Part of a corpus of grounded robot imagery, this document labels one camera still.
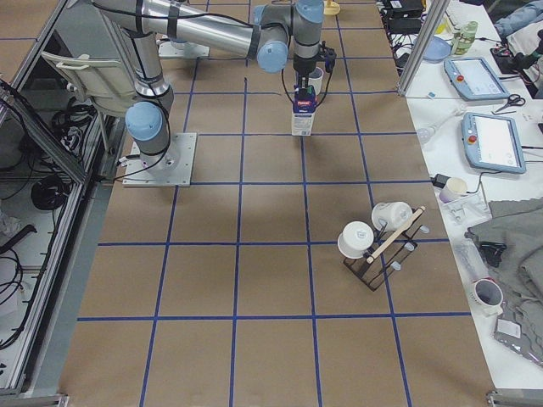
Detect cream and lilac cup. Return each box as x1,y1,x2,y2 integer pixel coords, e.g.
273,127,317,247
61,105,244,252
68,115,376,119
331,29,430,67
439,177,467,204

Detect blue teach pendant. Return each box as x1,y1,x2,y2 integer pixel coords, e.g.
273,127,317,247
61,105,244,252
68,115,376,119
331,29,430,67
462,113,526,174
443,57,510,101

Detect black wire mug rack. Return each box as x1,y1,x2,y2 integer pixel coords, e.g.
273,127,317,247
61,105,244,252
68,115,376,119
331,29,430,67
343,225,418,292

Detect white mug with grey inside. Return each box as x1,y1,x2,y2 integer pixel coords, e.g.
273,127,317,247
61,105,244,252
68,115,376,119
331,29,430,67
308,66,324,95

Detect black handled scissors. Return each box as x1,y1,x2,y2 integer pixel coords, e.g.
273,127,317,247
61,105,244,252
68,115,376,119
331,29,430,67
492,93,526,114

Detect white mug on rack front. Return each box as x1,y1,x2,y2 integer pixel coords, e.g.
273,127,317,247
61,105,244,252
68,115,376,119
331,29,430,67
337,221,374,259

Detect blue white milk carton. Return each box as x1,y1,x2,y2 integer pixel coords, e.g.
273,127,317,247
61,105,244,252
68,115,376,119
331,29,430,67
291,85,317,137

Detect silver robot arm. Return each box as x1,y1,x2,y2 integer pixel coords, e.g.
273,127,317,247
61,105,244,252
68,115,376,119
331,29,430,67
93,1,336,137

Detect upper blue teach pendant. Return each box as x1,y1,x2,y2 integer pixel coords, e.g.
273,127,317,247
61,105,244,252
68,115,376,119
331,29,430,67
443,57,510,101

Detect lower blue teach pendant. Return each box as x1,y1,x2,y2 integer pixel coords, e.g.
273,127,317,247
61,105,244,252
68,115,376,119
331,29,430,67
462,113,526,174

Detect black electronics box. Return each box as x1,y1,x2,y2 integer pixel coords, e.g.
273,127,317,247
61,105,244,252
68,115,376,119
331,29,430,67
380,0,424,35

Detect red rimmed white mug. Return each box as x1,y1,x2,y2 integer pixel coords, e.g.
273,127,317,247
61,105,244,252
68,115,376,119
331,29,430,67
468,277,504,316

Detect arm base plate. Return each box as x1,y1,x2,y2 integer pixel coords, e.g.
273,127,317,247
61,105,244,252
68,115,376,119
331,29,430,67
158,41,210,59
121,132,198,187

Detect clear plastic bottle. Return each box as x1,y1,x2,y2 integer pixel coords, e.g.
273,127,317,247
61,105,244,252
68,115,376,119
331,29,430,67
452,241,489,282

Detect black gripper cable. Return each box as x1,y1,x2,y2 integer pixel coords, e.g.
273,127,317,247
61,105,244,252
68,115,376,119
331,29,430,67
280,63,333,106

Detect wooden rack handle rod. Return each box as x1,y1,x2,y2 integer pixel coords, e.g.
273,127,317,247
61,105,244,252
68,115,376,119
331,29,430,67
366,206,426,265

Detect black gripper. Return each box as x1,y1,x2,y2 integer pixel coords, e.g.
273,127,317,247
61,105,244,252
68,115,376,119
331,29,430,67
293,41,336,98

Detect white mug on rack rear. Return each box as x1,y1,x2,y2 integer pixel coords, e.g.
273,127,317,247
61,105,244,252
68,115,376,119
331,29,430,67
372,202,412,231

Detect grey cloth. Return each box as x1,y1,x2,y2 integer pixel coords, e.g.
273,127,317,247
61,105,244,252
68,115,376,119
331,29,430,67
465,198,542,336

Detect light blue plate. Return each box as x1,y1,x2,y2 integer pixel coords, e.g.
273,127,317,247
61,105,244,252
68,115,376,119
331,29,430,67
423,36,451,64

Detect black power adapter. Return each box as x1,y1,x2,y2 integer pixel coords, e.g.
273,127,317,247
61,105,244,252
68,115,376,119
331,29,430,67
431,174,450,189

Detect white plastic chair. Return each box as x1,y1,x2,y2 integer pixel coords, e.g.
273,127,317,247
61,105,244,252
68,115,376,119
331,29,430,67
42,52,137,117

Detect clear light bulb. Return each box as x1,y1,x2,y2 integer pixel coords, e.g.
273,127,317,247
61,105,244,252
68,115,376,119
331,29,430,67
416,105,466,145

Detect grey foil pouch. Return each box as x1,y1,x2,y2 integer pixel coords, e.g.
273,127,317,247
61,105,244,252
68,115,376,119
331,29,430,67
493,308,542,366

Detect aluminium frame post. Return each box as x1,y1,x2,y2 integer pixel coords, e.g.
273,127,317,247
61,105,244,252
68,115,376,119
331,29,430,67
397,0,450,97

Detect green glass bottle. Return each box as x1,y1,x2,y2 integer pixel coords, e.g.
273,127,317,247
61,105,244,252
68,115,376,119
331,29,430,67
451,20,479,56

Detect white mug on rack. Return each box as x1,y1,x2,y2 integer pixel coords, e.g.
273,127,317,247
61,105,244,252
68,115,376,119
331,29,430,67
372,202,412,231
337,221,374,259

